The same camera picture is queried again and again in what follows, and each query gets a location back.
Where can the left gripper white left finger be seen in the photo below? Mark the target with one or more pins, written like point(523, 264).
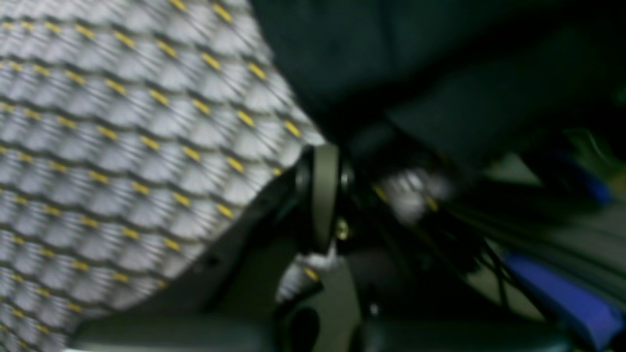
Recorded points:
point(298, 206)

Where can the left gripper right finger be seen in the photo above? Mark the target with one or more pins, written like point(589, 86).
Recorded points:
point(440, 286)

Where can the black T-shirt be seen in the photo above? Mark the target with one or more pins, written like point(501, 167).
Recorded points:
point(465, 78)

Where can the fan-patterned grey tablecloth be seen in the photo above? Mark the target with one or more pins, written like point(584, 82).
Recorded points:
point(134, 133)

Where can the blue plastic mount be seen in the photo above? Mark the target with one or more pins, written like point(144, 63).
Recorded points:
point(594, 319)

